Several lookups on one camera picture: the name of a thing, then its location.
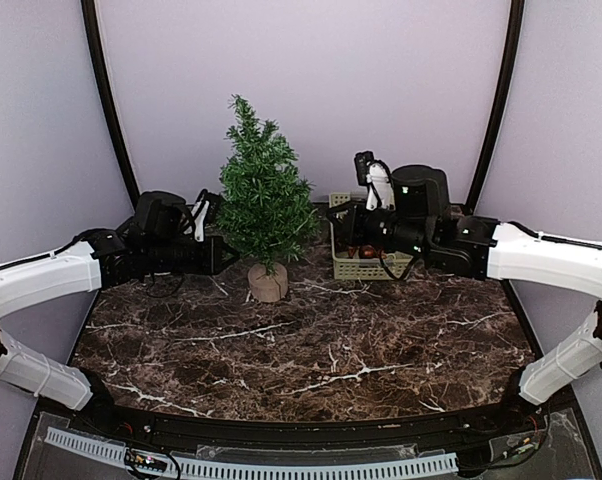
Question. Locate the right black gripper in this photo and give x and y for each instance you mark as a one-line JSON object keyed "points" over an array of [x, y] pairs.
{"points": [[355, 226]]}

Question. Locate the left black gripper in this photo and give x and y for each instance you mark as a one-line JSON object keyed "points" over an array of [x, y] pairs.
{"points": [[209, 267]]}

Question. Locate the small green christmas tree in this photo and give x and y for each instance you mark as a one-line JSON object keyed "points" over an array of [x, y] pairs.
{"points": [[266, 212]]}

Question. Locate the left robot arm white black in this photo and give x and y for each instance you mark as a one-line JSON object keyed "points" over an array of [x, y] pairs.
{"points": [[96, 259]]}

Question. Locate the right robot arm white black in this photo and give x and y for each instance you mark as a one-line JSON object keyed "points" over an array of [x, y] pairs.
{"points": [[480, 247]]}

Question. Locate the round wooden tree base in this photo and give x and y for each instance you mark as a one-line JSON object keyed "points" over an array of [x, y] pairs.
{"points": [[268, 288]]}

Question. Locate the red bauble ornament front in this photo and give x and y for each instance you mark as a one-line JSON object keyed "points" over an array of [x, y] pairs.
{"points": [[367, 252]]}

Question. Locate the green plastic basket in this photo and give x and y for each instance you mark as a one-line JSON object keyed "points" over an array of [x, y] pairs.
{"points": [[348, 264]]}

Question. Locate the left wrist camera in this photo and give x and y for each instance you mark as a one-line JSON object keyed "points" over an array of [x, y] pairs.
{"points": [[203, 211]]}

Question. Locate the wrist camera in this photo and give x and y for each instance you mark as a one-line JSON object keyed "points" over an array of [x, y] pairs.
{"points": [[375, 176], [203, 211]]}

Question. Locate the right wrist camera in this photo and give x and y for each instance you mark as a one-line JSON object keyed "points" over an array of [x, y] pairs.
{"points": [[375, 176]]}

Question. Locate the black front rail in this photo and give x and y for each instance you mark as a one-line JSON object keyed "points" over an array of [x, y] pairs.
{"points": [[465, 429]]}

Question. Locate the white slotted cable duct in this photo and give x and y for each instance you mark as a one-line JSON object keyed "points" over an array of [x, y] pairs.
{"points": [[150, 465]]}

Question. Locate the left black frame post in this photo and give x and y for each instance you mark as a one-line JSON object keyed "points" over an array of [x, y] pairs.
{"points": [[109, 109]]}

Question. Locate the black frame post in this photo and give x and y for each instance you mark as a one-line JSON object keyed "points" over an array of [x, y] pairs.
{"points": [[502, 89], [109, 109]]}

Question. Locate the right black frame post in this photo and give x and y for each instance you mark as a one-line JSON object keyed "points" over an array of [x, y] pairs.
{"points": [[502, 89]]}

